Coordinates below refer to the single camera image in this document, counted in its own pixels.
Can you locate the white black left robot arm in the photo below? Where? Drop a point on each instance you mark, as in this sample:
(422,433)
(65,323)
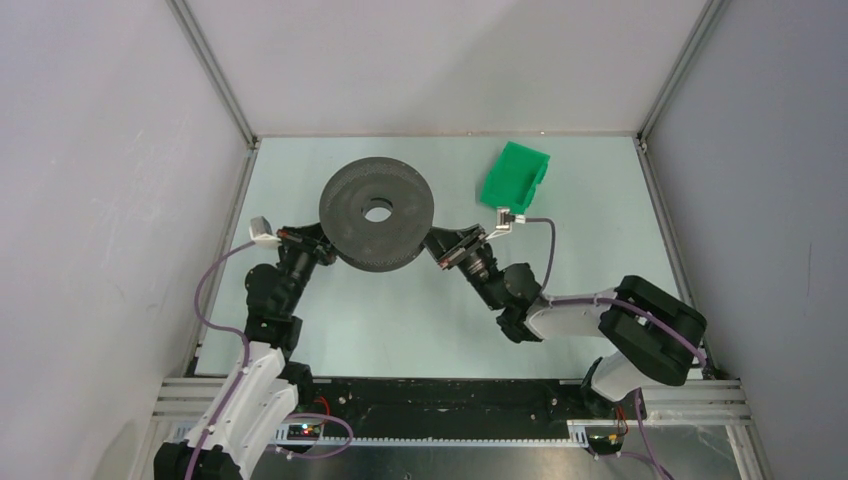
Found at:
(262,389)

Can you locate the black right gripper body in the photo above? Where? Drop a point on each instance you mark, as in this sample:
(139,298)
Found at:
(480,268)

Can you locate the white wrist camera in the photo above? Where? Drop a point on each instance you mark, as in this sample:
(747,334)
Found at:
(262,234)
(505,220)

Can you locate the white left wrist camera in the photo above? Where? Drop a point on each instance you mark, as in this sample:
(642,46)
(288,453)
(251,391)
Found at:
(262,234)

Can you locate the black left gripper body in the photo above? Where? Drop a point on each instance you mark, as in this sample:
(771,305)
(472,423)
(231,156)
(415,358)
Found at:
(302,253)

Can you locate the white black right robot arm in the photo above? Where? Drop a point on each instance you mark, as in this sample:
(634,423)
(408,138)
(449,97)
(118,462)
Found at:
(656,337)

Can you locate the green plastic bin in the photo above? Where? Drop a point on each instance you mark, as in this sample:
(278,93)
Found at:
(514,177)

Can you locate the black cable spool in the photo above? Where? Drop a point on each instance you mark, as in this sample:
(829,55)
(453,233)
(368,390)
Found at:
(376,212)

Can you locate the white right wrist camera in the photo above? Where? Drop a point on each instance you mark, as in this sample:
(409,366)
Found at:
(505,220)

